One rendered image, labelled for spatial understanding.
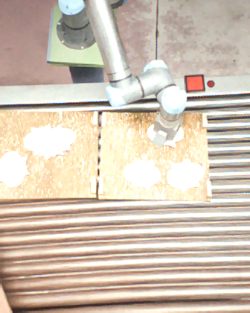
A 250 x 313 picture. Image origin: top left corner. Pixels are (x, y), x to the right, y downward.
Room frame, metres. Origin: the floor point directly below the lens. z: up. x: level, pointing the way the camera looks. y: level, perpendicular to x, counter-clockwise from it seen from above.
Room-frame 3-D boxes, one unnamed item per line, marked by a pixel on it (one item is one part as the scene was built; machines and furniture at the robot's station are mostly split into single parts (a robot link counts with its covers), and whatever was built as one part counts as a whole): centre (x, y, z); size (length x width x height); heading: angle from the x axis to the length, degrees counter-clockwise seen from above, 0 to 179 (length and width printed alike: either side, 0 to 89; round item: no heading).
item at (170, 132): (0.51, -0.15, 1.05); 0.12 x 0.09 x 0.16; 147
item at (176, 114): (0.53, -0.17, 1.21); 0.09 x 0.08 x 0.11; 21
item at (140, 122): (0.45, -0.12, 0.93); 0.41 x 0.35 x 0.02; 87
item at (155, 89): (0.62, -0.12, 1.21); 0.11 x 0.11 x 0.08; 21
